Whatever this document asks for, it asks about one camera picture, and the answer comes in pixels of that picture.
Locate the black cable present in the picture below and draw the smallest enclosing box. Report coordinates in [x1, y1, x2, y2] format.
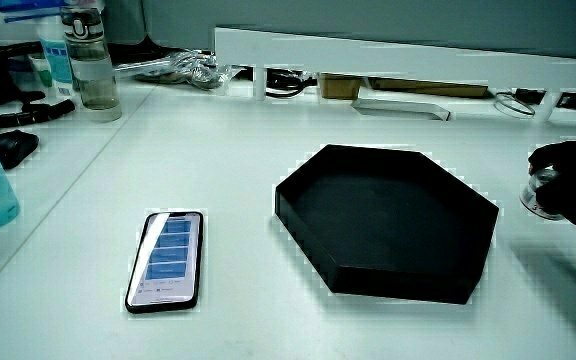
[240, 68, 318, 99]

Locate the clear water bottle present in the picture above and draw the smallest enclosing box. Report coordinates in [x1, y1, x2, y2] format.
[60, 4, 123, 123]

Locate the blue white package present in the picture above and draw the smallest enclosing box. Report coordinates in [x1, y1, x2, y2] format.
[0, 0, 69, 24]

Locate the white desk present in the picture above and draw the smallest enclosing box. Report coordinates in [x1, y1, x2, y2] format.
[0, 74, 576, 360]

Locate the small brown cardboard box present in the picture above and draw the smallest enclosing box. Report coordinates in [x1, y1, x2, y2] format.
[317, 73, 363, 101]

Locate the crumpled clear plastic bag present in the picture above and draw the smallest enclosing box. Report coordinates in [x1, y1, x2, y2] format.
[114, 49, 234, 92]

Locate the black computer mouse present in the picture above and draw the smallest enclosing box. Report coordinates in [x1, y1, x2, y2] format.
[0, 129, 40, 170]

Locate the black smartphone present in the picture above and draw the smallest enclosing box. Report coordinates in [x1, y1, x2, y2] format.
[124, 210, 205, 315]

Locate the white bottle blue label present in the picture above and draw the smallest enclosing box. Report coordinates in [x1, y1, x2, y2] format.
[35, 14, 77, 99]

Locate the flat brown box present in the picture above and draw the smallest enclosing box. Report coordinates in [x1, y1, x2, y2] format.
[367, 76, 489, 99]

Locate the black hexagonal tray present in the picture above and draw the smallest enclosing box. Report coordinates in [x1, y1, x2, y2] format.
[273, 143, 500, 306]

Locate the white paper sheet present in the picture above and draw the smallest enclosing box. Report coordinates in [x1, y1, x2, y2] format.
[351, 97, 452, 122]

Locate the black strap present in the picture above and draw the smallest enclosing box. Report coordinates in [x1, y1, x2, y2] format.
[0, 98, 77, 129]

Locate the white desk shelf riser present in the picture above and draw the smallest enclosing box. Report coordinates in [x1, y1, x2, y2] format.
[213, 26, 576, 124]

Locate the clear ring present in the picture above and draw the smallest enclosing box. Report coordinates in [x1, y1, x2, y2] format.
[493, 91, 537, 119]

